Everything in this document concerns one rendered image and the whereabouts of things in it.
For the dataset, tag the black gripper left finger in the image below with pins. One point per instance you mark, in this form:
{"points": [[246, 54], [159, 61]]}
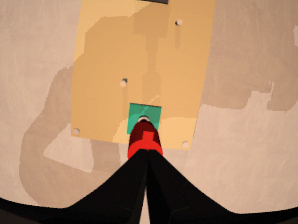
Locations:
{"points": [[117, 201]]}

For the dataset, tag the tan plate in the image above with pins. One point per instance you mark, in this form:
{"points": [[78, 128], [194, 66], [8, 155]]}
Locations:
{"points": [[139, 69]]}

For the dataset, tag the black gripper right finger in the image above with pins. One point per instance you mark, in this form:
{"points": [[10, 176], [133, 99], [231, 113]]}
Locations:
{"points": [[172, 199]]}

